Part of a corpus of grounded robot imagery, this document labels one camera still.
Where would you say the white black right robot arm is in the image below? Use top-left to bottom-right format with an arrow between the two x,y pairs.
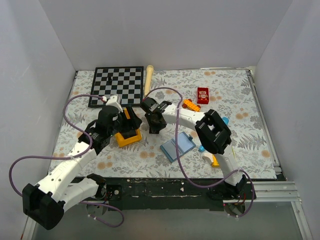
140,97 -> 248,199

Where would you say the floral patterned table mat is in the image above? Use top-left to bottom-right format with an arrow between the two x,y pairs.
47,68 -> 279,180

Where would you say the cream wooden pestle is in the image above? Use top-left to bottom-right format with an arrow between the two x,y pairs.
144,65 -> 154,97

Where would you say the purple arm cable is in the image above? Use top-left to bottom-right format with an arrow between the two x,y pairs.
8,94 -> 125,228
143,87 -> 256,218

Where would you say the yellow toy window brick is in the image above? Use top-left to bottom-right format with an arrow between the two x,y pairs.
211,155 -> 220,168

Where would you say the orange toy car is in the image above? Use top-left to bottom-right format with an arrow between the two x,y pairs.
182,99 -> 201,112

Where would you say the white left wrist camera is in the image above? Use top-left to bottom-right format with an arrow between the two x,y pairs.
101,94 -> 123,112

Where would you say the black white chessboard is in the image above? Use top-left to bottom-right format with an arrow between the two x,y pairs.
90,66 -> 144,107

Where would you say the yellow plastic bin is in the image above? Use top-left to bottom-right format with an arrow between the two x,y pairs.
114,107 -> 142,148

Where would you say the red owl toy block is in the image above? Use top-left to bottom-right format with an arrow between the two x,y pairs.
197,87 -> 210,105

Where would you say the cyan plastic marker tube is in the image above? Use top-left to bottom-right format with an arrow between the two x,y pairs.
198,116 -> 230,153

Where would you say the aluminium frame rail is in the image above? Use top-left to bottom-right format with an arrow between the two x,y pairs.
31,181 -> 301,204

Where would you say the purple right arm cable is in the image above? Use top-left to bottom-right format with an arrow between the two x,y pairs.
143,87 -> 256,218

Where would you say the black VIP card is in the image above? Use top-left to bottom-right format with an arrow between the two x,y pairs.
149,126 -> 162,134

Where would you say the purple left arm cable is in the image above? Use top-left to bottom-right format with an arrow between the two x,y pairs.
8,94 -> 125,228

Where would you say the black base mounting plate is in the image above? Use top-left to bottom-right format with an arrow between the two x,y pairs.
43,176 -> 287,212

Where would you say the white curved toy piece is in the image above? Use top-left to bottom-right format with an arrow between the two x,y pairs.
202,152 -> 215,165

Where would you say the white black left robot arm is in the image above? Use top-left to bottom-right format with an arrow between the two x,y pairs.
22,105 -> 142,230

